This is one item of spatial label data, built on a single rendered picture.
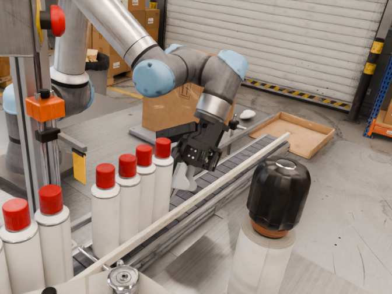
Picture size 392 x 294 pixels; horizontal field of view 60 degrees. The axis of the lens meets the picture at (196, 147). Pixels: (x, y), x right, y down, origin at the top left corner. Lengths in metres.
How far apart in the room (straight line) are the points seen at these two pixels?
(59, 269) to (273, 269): 0.34
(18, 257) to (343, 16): 4.54
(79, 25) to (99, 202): 0.53
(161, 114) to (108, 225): 0.68
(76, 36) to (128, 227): 0.54
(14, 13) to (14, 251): 0.32
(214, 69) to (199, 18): 4.60
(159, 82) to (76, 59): 0.40
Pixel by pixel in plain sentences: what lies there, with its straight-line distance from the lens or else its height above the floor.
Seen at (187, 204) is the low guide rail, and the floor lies 0.91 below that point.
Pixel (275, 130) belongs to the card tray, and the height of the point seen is 0.83.
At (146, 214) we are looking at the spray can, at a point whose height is 0.94.
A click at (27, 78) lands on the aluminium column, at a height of 1.22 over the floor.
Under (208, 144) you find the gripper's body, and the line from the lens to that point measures 0.76.
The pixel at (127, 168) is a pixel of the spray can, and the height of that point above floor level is 1.07.
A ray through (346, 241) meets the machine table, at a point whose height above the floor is 0.83.
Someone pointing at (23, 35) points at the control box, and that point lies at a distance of 0.46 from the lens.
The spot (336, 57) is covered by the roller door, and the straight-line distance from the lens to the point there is 4.82.
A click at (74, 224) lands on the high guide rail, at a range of 0.68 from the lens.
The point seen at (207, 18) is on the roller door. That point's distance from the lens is 5.32.
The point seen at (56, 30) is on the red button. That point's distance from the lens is 0.48.
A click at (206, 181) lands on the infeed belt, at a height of 0.88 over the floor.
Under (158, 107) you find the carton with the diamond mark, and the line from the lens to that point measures 1.25.
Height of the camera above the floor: 1.40
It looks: 27 degrees down
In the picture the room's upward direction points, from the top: 7 degrees clockwise
